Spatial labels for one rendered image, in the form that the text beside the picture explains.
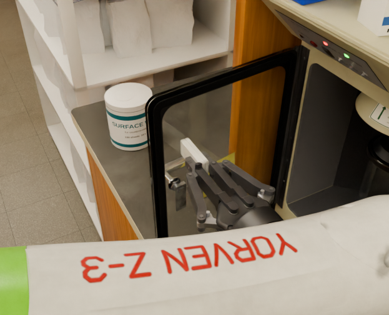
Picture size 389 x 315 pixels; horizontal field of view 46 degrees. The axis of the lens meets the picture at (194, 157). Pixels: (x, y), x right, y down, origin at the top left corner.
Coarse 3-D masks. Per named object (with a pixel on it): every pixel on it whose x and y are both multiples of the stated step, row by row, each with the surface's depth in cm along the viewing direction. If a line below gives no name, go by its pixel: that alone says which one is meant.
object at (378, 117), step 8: (360, 96) 78; (368, 96) 75; (360, 104) 76; (368, 104) 74; (376, 104) 73; (360, 112) 75; (368, 112) 74; (376, 112) 72; (384, 112) 71; (368, 120) 73; (376, 120) 72; (384, 120) 71; (376, 128) 72; (384, 128) 71
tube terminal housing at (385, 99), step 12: (312, 48) 78; (312, 60) 79; (324, 60) 76; (336, 72) 75; (348, 72) 72; (360, 84) 71; (372, 84) 69; (372, 96) 69; (384, 96) 67; (300, 108) 86; (288, 180) 98; (276, 204) 106; (288, 216) 102
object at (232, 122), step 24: (288, 48) 78; (264, 72) 77; (216, 96) 74; (240, 96) 77; (264, 96) 81; (168, 120) 70; (192, 120) 73; (216, 120) 77; (240, 120) 80; (264, 120) 84; (168, 144) 73; (216, 144) 80; (240, 144) 84; (264, 144) 89; (168, 168) 76; (240, 168) 88; (264, 168) 93; (168, 192) 79; (168, 216) 83; (192, 216) 87; (216, 216) 92
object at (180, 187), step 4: (172, 184) 79; (176, 184) 79; (180, 184) 78; (184, 184) 78; (172, 188) 79; (176, 188) 78; (180, 188) 78; (184, 188) 78; (176, 192) 78; (180, 192) 78; (184, 192) 79; (176, 196) 79; (180, 196) 79; (184, 196) 80; (176, 200) 79; (180, 200) 80; (184, 200) 81; (176, 204) 80; (180, 204) 81; (184, 204) 81; (176, 208) 81; (180, 208) 81
